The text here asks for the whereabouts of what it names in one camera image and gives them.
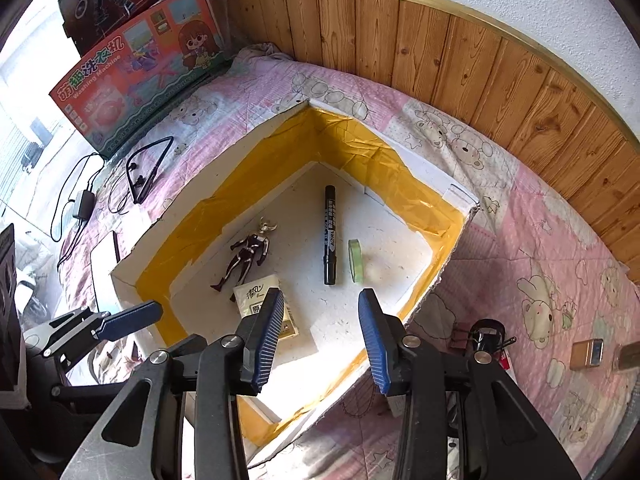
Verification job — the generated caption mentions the black charger with cable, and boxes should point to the black charger with cable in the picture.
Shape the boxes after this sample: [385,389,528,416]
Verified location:
[50,152,126,266]

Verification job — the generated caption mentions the pink cartoon toy box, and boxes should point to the pink cartoon toy box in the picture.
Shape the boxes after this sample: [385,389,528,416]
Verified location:
[48,0,233,161]

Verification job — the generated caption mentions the yellow tissue packet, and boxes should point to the yellow tissue packet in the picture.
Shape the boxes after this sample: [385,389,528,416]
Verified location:
[232,274,301,341]

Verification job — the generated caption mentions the dark robot toy box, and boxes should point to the dark robot toy box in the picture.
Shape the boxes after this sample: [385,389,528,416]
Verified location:
[57,0,216,53]

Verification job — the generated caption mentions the white flat board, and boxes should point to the white flat board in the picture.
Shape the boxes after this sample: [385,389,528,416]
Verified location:
[90,230,121,286]

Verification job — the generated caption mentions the glass spice jar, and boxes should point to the glass spice jar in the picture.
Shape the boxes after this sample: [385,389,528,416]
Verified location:
[616,342,640,372]

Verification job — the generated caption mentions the white cardboard box yellow tape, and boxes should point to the white cardboard box yellow tape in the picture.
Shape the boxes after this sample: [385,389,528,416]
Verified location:
[107,99,481,466]

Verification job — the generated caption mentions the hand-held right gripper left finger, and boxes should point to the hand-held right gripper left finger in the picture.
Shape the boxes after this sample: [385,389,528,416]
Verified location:
[60,287,286,480]

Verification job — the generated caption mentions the black neckband earphones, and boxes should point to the black neckband earphones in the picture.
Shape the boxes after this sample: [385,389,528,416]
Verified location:
[125,136,176,205]

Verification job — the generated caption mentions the green tape roll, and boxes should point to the green tape roll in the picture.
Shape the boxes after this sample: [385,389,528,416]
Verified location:
[347,239,365,283]

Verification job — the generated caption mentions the gold tin blue lid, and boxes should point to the gold tin blue lid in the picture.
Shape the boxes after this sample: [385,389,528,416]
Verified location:
[571,339,606,372]

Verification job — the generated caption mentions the pink printed quilt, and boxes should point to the pink printed quilt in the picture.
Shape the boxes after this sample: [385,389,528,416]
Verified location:
[55,42,640,480]

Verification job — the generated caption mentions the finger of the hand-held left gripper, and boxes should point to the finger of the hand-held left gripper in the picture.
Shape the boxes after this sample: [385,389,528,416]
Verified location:
[22,301,164,361]

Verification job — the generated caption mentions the purple black toy figure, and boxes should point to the purple black toy figure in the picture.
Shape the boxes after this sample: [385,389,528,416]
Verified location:
[210,216,275,293]

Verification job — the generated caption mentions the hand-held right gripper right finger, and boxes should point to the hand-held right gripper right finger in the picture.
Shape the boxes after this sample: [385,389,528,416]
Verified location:
[357,288,583,480]

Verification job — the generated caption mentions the black marker pen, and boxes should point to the black marker pen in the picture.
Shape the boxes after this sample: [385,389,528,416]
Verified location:
[321,185,341,286]

